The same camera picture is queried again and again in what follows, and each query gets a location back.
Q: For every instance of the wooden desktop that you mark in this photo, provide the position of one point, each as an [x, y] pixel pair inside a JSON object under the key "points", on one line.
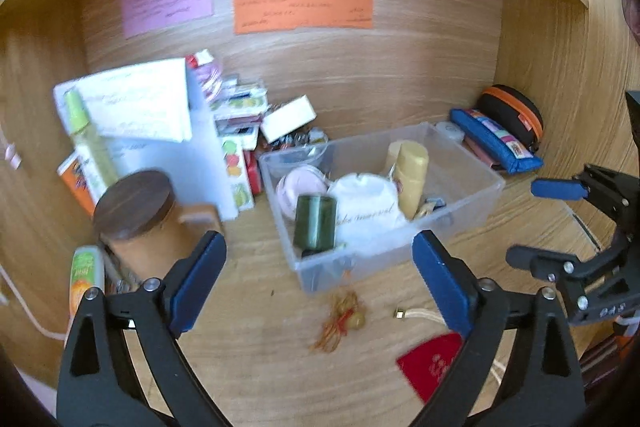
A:
{"points": [[260, 372]]}

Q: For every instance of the black and orange round case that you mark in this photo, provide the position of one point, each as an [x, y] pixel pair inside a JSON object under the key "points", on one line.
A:
{"points": [[515, 112]]}

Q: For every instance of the small white box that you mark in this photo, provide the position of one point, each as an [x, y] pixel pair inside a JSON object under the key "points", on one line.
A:
{"points": [[289, 119]]}

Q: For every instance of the blue pencil case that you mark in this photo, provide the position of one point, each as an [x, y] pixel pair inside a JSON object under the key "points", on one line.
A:
{"points": [[500, 142]]}

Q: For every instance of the orange box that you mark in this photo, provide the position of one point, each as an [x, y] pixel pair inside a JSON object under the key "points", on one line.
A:
{"points": [[75, 179]]}

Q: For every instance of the white cloth pouch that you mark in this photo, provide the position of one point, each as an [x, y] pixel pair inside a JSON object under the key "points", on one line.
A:
{"points": [[367, 207]]}

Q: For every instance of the red packets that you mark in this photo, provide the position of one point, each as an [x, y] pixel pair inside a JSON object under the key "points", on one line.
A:
{"points": [[207, 72]]}

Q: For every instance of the red envelope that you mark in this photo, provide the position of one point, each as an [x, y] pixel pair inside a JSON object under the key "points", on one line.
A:
{"points": [[430, 364]]}

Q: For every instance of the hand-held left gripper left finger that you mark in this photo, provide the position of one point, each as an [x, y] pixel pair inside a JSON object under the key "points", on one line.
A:
{"points": [[200, 277]]}

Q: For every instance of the white paper stack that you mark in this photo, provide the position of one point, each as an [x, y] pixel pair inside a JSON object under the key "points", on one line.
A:
{"points": [[150, 102]]}

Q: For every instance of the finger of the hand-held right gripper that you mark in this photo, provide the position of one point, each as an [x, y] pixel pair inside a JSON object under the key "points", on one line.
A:
{"points": [[557, 188], [545, 264]]}

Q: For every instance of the clear plastic bin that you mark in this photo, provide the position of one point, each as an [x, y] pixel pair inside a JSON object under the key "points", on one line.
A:
{"points": [[465, 192]]}

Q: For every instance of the yellow-green spray bottle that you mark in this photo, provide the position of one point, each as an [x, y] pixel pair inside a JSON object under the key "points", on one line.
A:
{"points": [[87, 137]]}

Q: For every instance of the pale yellow cream tube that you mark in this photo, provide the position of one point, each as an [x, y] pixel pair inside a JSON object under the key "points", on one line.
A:
{"points": [[412, 177]]}

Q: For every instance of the brown mug with wooden lid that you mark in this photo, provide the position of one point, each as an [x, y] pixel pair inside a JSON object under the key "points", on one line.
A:
{"points": [[135, 217]]}

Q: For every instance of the dark green glass jar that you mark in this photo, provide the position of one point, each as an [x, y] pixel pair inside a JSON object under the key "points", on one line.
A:
{"points": [[315, 224]]}

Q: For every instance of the beige round bottle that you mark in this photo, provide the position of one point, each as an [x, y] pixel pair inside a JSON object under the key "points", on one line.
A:
{"points": [[392, 159]]}

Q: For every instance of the pink round case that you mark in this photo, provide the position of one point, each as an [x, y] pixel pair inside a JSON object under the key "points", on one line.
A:
{"points": [[302, 192]]}

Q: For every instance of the white and orange lotion tube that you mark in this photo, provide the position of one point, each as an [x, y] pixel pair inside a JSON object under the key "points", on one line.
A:
{"points": [[86, 274]]}

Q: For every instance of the orange paper note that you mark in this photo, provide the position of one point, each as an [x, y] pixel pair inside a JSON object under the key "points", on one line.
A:
{"points": [[302, 11]]}

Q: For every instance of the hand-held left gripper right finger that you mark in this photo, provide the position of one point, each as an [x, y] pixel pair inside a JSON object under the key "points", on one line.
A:
{"points": [[445, 282]]}

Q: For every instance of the fruit print box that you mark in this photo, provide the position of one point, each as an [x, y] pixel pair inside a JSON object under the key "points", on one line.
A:
{"points": [[239, 177]]}

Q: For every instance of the gold and red tassel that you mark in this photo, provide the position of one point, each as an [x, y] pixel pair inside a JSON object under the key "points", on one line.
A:
{"points": [[342, 317]]}

